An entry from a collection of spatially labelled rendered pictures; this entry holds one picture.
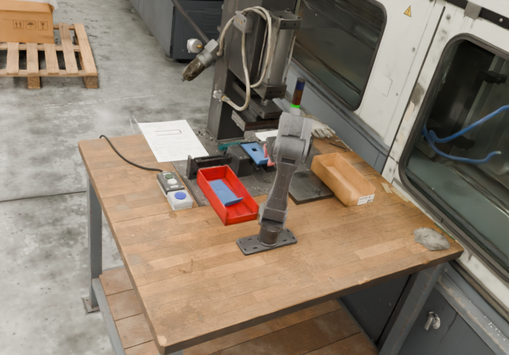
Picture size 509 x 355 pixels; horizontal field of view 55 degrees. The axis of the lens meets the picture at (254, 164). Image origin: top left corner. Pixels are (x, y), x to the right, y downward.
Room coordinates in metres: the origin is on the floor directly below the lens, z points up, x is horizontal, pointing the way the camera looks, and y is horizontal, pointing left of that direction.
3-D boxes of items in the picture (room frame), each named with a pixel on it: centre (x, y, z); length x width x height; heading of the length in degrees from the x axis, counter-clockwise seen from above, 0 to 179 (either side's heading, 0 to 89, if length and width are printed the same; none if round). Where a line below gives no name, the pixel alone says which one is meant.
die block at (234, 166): (1.62, 0.00, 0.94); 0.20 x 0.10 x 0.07; 124
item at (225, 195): (1.40, 0.09, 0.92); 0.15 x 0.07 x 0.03; 41
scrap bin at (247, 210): (1.37, 0.08, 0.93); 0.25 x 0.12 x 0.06; 34
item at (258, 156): (1.58, -0.01, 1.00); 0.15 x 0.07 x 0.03; 34
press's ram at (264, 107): (1.67, 0.05, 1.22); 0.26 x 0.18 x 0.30; 34
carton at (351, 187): (1.62, -0.35, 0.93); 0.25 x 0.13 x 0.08; 34
